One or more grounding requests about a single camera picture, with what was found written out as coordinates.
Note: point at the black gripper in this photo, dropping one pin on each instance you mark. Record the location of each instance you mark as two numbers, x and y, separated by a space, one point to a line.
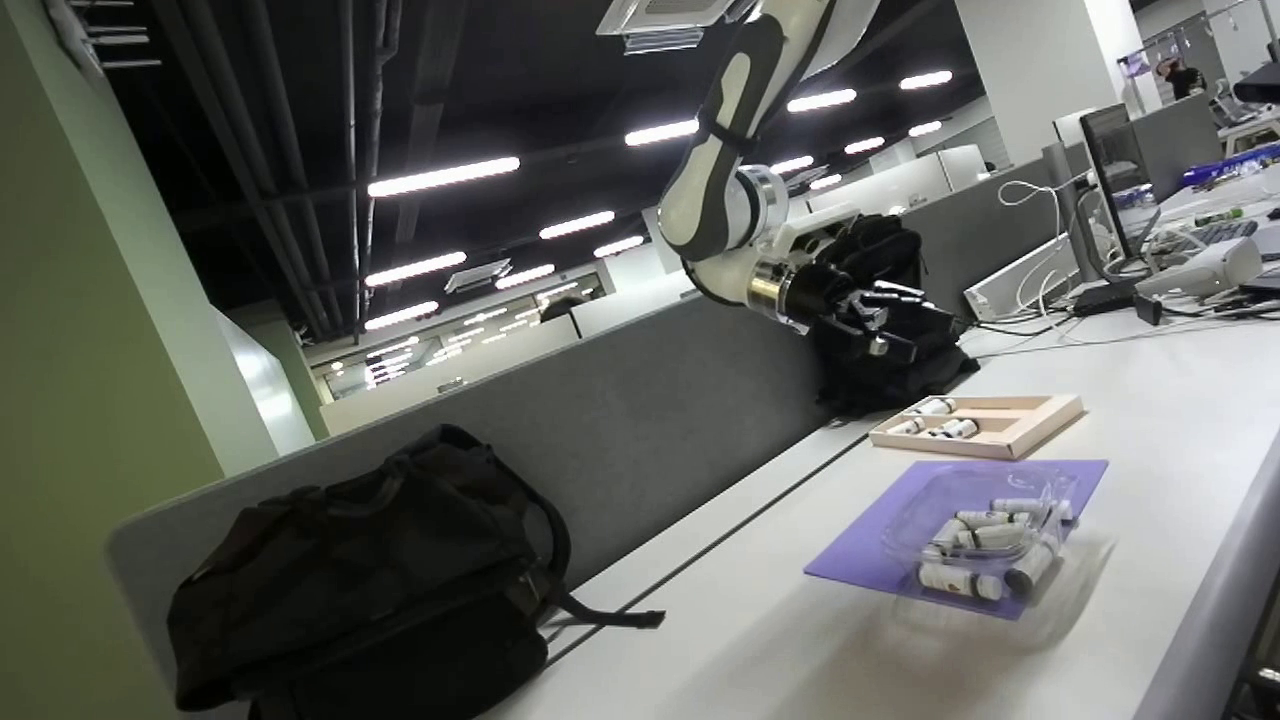
827 292

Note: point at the clear plastic lid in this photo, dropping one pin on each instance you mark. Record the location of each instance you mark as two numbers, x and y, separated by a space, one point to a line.
1067 544

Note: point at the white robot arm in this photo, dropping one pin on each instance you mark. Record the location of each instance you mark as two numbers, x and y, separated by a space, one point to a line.
724 185

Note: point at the tall black backpack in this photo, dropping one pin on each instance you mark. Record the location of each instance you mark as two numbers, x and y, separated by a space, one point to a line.
892 383

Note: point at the white keyboard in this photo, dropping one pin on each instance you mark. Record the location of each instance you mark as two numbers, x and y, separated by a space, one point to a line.
1027 281

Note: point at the wooden tray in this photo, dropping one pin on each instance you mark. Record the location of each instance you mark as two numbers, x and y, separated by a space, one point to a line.
1021 431

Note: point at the white ceiling light tube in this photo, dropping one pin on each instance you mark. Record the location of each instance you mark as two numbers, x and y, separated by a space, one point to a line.
792 164
661 132
525 278
579 226
823 100
926 80
865 146
618 246
401 314
419 268
444 178

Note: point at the purple mat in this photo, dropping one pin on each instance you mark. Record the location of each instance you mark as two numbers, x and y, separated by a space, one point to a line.
880 532

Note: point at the grey desk divider panel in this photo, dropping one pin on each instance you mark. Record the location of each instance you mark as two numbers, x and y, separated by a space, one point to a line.
642 413

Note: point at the black computer monitor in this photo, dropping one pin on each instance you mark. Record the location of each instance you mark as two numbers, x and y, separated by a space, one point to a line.
1109 175

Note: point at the white desk device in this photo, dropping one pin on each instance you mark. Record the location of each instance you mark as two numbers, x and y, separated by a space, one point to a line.
1207 267

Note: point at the grey computer monitor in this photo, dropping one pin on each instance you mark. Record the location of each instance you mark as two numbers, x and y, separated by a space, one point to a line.
1178 143

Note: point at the ceiling air conditioner unit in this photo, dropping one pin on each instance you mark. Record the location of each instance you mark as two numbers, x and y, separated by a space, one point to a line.
655 18

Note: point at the wide black backpack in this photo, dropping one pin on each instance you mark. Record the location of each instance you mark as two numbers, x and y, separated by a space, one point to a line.
375 584

